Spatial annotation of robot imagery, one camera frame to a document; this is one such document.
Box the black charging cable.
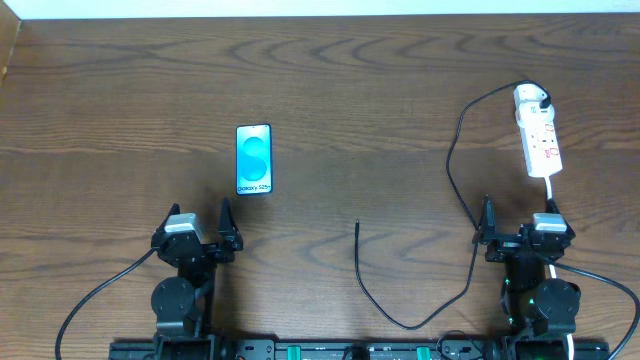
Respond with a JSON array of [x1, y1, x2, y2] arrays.
[[353, 79, 553, 331]]

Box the white power strip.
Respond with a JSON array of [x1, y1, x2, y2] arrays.
[[513, 83, 563, 178]]

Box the white charger plug adapter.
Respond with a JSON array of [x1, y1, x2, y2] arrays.
[[516, 101, 555, 128]]

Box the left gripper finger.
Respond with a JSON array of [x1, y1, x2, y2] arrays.
[[218, 198, 239, 241], [158, 203, 181, 233]]

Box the blue Galaxy smartphone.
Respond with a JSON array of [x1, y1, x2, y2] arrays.
[[236, 124, 273, 195]]

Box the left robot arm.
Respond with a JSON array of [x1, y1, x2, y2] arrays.
[[151, 199, 244, 359]]

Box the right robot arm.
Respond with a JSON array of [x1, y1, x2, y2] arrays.
[[473, 198, 581, 359]]

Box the white power strip cord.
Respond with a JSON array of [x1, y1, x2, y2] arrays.
[[543, 175, 576, 360]]

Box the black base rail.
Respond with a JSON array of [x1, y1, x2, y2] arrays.
[[108, 338, 611, 360]]

